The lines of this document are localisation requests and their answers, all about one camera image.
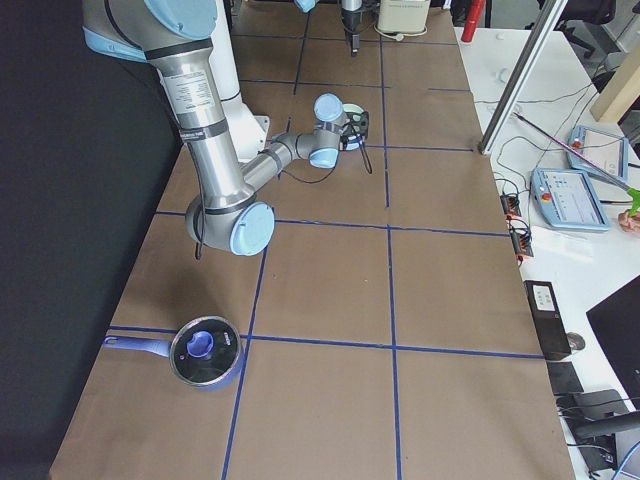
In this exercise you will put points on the teach pendant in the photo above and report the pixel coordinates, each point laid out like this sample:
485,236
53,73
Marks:
609,152
566,200

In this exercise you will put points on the far teach pendant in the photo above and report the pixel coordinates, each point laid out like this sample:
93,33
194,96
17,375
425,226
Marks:
609,152

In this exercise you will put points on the aluminium frame profile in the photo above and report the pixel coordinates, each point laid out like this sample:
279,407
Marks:
538,36

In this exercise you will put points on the purple saucepan with glass lid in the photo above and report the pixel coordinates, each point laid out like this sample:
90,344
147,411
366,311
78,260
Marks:
206,353

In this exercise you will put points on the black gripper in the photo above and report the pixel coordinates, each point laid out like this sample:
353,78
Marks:
351,20
354,131

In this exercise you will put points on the orange black connector strip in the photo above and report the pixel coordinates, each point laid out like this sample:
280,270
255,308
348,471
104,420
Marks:
519,231

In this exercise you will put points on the green bowl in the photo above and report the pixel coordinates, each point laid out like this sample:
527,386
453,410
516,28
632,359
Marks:
353,110

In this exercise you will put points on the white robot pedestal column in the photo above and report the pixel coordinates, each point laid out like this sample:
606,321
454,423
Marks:
248,131

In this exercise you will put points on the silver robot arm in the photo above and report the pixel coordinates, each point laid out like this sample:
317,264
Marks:
176,37
306,6

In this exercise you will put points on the black power adapter box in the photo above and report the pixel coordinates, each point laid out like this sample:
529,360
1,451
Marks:
547,320

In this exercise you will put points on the red cylinder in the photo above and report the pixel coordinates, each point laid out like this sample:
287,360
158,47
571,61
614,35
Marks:
474,12

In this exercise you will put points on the near teach pendant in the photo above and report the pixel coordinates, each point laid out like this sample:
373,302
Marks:
566,200

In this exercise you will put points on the blue bowl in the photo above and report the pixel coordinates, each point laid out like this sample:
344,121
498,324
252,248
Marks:
351,146

